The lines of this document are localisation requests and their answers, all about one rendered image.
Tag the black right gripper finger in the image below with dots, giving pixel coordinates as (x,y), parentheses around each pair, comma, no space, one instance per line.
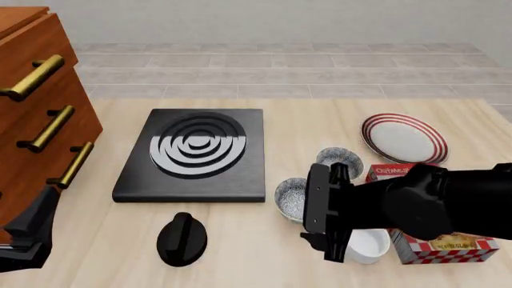
(316,241)

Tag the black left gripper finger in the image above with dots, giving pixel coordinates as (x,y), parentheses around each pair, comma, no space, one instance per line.
(40,216)

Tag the white plate with red rings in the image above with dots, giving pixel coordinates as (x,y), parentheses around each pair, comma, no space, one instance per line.
(400,139)

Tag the red white checkered box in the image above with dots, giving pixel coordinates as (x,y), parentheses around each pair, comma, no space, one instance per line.
(440,253)

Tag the red oatmeal box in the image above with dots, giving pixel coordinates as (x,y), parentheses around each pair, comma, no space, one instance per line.
(386,172)

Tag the tall wooden drawer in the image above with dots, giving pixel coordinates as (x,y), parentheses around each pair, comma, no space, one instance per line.
(40,39)

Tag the patterned black bowl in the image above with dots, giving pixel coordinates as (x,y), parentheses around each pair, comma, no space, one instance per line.
(340,156)
(292,195)

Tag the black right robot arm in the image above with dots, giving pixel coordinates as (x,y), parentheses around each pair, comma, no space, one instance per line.
(460,198)

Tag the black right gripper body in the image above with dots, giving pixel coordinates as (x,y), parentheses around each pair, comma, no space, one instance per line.
(342,210)

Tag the round black stove knob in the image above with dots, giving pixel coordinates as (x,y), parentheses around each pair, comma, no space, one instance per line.
(182,240)

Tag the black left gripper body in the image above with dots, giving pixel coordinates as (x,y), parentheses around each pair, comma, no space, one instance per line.
(24,258)

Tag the wooden cabinet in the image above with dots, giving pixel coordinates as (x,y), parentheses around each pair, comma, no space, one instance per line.
(24,16)

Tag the small white bowl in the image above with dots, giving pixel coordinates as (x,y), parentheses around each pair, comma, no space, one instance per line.
(370,244)

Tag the flat black stove plate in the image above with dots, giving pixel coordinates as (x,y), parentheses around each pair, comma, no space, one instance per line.
(200,180)

